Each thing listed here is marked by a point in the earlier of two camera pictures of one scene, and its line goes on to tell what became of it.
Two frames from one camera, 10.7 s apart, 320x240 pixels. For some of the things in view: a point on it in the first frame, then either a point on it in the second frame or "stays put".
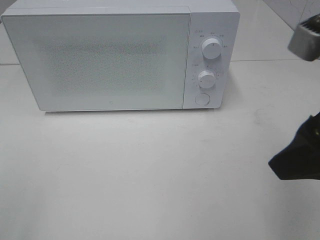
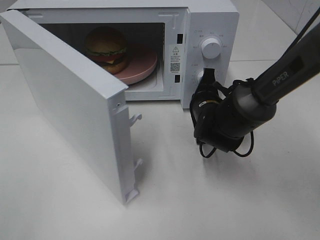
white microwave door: x=80 y=62 → x=82 y=104
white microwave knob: x=211 y=48 stays put
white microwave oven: x=126 y=55 stays put
